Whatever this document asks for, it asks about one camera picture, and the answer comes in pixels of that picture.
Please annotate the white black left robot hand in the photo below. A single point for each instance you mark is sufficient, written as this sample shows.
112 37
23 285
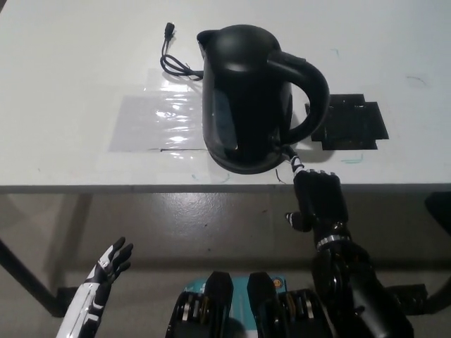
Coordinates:
89 295

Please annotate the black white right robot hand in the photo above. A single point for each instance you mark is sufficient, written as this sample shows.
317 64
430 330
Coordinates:
320 200

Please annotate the black electric kettle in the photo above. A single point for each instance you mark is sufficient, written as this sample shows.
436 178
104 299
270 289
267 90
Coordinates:
243 102

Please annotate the black round kettle base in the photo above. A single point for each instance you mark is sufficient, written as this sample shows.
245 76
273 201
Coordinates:
243 169

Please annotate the black teal robot torso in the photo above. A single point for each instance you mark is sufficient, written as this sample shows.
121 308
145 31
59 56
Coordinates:
218 310

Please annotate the black floor plate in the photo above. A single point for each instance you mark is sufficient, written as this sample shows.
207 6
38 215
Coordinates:
410 294
67 297

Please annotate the black metal table leg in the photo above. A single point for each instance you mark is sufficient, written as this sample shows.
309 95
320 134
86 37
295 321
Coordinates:
24 274
440 295

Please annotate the black tape patch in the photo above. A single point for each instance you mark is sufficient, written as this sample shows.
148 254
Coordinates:
349 123

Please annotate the clear plastic tape patch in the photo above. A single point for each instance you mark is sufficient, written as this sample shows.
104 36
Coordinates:
151 119

